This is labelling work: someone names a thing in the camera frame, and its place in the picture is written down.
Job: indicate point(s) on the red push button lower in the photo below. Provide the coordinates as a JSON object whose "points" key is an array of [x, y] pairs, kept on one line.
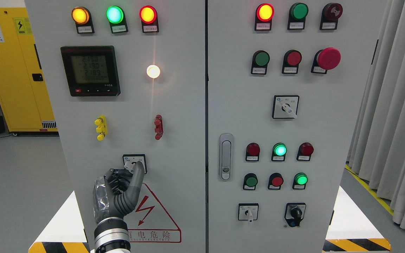
{"points": [[275, 181]]}

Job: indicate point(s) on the dark red indicator right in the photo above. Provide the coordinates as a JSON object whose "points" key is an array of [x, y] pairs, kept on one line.
{"points": [[305, 151]]}

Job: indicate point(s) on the black digital power meter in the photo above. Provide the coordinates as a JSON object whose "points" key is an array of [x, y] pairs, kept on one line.
{"points": [[91, 70]]}

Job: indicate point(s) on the red-orange indicator light right door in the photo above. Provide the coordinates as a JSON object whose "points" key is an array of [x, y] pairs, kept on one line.
{"points": [[263, 17]]}

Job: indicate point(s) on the red push button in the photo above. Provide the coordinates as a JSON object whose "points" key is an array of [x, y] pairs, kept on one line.
{"points": [[275, 181], [291, 61]]}

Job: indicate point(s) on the dark red indicator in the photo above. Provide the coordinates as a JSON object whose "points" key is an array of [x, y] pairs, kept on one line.
{"points": [[305, 151], [252, 152]]}

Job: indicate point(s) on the red terminal post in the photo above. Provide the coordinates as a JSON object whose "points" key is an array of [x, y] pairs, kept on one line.
{"points": [[158, 122]]}

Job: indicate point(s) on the white selector switch right door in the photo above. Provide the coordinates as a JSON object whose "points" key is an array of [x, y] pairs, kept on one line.
{"points": [[285, 107]]}

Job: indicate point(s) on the green unlit indicator top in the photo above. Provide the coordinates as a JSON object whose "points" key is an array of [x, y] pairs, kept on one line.
{"points": [[297, 16]]}

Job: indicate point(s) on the yellow terminal post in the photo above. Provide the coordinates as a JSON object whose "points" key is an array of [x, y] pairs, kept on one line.
{"points": [[101, 128]]}

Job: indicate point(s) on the grey curtain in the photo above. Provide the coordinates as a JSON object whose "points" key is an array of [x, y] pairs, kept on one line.
{"points": [[377, 151]]}

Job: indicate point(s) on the red electric danger sticker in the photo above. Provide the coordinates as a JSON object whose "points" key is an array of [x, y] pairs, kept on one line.
{"points": [[150, 222]]}

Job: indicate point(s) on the white small selector switch bottom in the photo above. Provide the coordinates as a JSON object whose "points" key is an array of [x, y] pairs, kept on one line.
{"points": [[248, 212]]}

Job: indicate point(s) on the red emergency stop mushroom button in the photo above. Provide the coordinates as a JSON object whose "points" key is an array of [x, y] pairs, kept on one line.
{"points": [[326, 59]]}

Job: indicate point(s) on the yellow safety storage cabinet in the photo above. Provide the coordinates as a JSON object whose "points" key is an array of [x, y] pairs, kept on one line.
{"points": [[24, 97]]}

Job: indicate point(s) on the white rotary light switch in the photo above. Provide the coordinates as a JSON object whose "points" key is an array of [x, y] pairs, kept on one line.
{"points": [[129, 161]]}

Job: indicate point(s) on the red push button upper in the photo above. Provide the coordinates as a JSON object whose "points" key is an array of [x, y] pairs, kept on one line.
{"points": [[291, 61]]}

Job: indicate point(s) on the dark red indicator left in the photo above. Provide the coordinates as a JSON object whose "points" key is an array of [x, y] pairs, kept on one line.
{"points": [[252, 152]]}

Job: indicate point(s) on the orange indicator light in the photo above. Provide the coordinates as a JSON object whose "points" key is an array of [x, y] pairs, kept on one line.
{"points": [[83, 20]]}

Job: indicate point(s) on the dark red buzzer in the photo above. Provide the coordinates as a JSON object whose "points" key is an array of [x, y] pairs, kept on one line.
{"points": [[330, 16]]}

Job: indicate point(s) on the green lit indicator middle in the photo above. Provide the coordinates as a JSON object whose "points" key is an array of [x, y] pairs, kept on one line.
{"points": [[279, 152]]}

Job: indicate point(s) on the white platform with hazard stripes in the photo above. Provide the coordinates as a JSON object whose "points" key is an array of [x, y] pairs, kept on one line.
{"points": [[64, 233]]}

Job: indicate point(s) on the grey electrical control cabinet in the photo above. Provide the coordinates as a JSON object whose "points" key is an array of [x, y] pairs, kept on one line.
{"points": [[204, 49]]}

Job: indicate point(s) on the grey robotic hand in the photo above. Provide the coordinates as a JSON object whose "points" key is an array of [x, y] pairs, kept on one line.
{"points": [[116, 193]]}

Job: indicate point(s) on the green lit push button lower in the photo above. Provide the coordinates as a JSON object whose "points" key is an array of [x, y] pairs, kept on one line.
{"points": [[300, 181]]}

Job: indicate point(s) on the red-orange indicator light door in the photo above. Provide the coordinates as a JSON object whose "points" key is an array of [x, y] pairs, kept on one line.
{"points": [[263, 17], [149, 19]]}

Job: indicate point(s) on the silver black robot forearm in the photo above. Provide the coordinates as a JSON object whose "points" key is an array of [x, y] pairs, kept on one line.
{"points": [[111, 236]]}

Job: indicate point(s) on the green push button upper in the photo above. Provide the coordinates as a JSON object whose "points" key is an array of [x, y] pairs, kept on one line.
{"points": [[260, 60]]}

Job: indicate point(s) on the red-orange indicator light left door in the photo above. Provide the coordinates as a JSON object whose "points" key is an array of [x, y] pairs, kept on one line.
{"points": [[149, 19]]}

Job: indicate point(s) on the silver door lock handle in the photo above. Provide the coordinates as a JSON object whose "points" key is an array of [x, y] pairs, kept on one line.
{"points": [[225, 154]]}

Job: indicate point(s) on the green lit indicator light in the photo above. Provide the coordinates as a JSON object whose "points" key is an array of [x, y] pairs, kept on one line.
{"points": [[117, 20]]}

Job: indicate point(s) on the small clear panel lamp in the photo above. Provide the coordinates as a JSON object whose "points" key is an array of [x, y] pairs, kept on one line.
{"points": [[153, 71]]}

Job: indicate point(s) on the black knob selector switch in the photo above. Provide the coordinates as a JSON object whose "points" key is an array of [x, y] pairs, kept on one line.
{"points": [[294, 213]]}

